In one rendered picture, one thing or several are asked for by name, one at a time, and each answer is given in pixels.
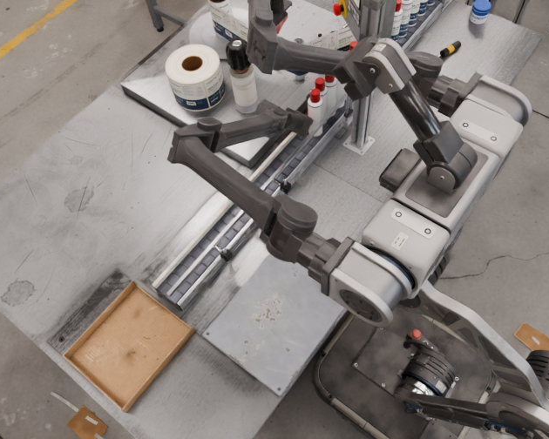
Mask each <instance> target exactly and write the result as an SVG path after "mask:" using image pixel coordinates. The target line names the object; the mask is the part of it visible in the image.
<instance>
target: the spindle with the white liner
mask: <svg viewBox="0 0 549 439"><path fill-rule="evenodd" d="M246 49H247V41H246V40H245V39H242V38H241V37H237V38H232V39H230V40H229V43H228V44H227V46H226V54H227V61H228V64H229V65H230V69H229V72H230V77H231V81H232V86H233V90H234V100H235V106H236V109H237V110H238V111H239V112H242V113H251V112H253V111H256V109H257V106H258V104H259V100H258V95H257V90H256V84H255V79H254V67H253V66H252V64H250V62H249V61H248V56H247V54H246Z"/></svg>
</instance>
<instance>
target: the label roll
mask: <svg viewBox="0 0 549 439"><path fill-rule="evenodd" d="M166 74H167V76H168V79H169V82H170V85H171V87H172V90H173V95H174V96H175V99H176V101H177V103H178V104H179V105H180V106H181V107H182V108H184V109H186V110H189V111H204V110H208V109H210V108H212V107H214V106H216V105H217V104H218V103H219V102H220V101H221V100H222V99H223V97H224V95H225V92H226V86H225V83H224V78H223V74H222V70H221V66H220V59H219V56H218V54H217V52H216V51H215V50H214V49H212V48H211V47H209V46H206V45H203V44H189V45H186V46H183V47H181V48H179V49H178V50H176V51H174V52H173V53H172V54H171V55H170V56H169V58H168V59H167V60H166Z"/></svg>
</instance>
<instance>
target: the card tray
mask: <svg viewBox="0 0 549 439"><path fill-rule="evenodd" d="M194 332H195V330H194V329H193V327H189V326H188V325H187V324H186V323H185V322H184V321H183V320H181V319H180V318H179V317H177V316H176V315H175V314H173V313H172V312H171V311H170V310H168V309H167V308H166V307H164V306H163V305H162V304H160V303H159V302H158V301H156V300H155V299H154V298H153V297H152V296H151V295H150V294H148V293H147V292H146V291H144V290H143V289H142V288H140V287H139V286H138V285H137V284H136V283H135V282H134V281H133V280H132V282H131V283H130V284H129V285H128V286H127V287H126V288H125V289H124V290H123V291H122V292H121V293H120V294H119V296H118V297H117V298H116V299H115V300H114V301H113V302H112V303H111V304H110V305H109V306H108V307H107V308H106V310H105V311H104V312H103V313H102V314H101V315H100V316H99V317H98V318H97V319H96V320H95V321H94V322H93V323H92V324H91V325H90V326H89V327H88V328H87V329H86V330H85V331H84V332H83V333H82V334H81V336H80V337H79V338H78V339H77V340H76V341H75V342H74V343H73V344H72V345H71V346H70V347H69V348H68V350H67V351H66V352H65V353H64V354H63V355H62V356H63V357H64V358H65V359H66V360H67V361H68V362H69V363H70V364H71V365H72V366H73V367H74V368H75V369H77V370H78V371H79V372H80V373H81V374H82V375H83V376H84V377H85V378H86V379H87V380H89V381H90V382H91V383H92V384H93V385H94V386H95V387H96V388H97V389H98V390H100V391H101V392H102V393H103V394H104V395H105V396H106V397H107V398H108V399H109V400H111V401H112V402H113V403H114V404H115V405H116V406H117V407H118V408H119V409H120V410H122V411H123V412H125V413H126V412H127V411H128V410H129V409H130V408H131V406H132V405H133V404H134V403H135V402H136V401H137V400H138V399H139V398H140V396H141V395H142V394H143V393H144V392H145V390H146V389H147V388H148V387H149V385H150V384H151V383H152V382H153V381H154V379H155V378H156V377H157V376H158V375H159V373H160V372H161V371H162V370H163V368H164V367H165V366H166V365H167V364H168V362H169V361H170V360H171V359H172V358H173V357H174V356H175V355H176V354H177V352H178V351H179V350H180V349H181V347H182V346H183V345H184V344H185V343H186V341H187V340H188V339H189V338H190V337H191V335H192V334H193V333H194Z"/></svg>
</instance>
